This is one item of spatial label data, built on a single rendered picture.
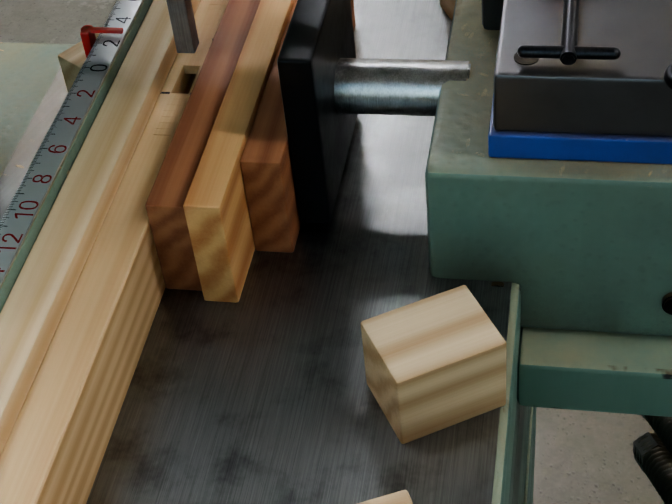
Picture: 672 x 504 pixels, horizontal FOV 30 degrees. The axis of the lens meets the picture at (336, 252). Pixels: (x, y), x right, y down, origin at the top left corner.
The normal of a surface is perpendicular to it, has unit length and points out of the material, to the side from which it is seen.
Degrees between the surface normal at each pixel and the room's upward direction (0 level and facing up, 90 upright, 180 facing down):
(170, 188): 0
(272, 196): 90
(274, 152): 0
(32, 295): 0
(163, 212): 90
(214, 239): 90
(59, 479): 90
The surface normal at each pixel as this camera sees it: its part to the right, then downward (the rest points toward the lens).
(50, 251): -0.08, -0.72
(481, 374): 0.37, 0.62
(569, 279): -0.16, 0.69
